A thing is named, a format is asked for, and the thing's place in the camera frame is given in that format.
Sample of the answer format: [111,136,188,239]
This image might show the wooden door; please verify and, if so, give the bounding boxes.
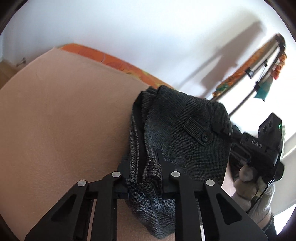
[0,60,18,88]

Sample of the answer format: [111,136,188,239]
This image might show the orange floral bedsheet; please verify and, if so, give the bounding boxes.
[60,43,173,89]

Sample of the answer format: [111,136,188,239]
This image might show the right hand grey glove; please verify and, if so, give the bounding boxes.
[232,165,275,228]

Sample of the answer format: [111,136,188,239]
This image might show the colourful hanging cloth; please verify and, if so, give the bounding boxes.
[210,34,287,101]

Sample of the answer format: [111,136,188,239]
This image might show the dark grey knitted pants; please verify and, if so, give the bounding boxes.
[126,86,232,239]

